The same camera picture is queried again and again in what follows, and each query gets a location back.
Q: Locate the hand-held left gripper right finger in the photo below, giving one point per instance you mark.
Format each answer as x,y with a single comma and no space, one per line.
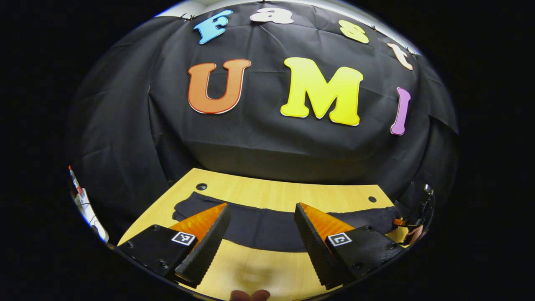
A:
317,251

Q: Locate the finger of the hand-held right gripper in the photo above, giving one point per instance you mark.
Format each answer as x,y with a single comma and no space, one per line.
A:
400,222

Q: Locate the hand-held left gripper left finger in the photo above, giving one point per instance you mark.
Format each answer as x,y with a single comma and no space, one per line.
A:
209,246

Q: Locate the dark grey jeans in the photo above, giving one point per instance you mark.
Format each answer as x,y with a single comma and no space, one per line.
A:
267,228

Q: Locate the black backdrop cloth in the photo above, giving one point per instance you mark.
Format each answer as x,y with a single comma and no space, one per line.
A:
259,146

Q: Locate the white side desk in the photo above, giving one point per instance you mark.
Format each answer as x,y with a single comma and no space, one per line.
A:
90,211

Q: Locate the red capped plastic bottle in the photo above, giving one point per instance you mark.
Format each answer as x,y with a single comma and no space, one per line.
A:
74,179

